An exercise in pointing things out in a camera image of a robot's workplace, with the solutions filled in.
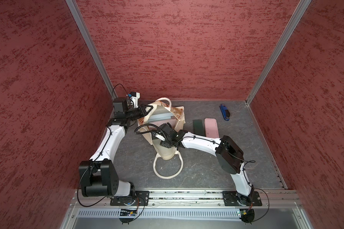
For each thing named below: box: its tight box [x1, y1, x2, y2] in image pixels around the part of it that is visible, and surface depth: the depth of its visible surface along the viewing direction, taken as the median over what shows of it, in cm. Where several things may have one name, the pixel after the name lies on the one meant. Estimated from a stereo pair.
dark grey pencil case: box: [148, 112, 174, 122], surface depth 97 cm
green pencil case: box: [193, 119, 206, 137], surface depth 106 cm
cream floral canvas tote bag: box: [137, 97, 186, 179], surface depth 85 cm
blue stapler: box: [219, 103, 231, 121], surface depth 112 cm
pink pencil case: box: [204, 117, 220, 139], surface depth 105 cm
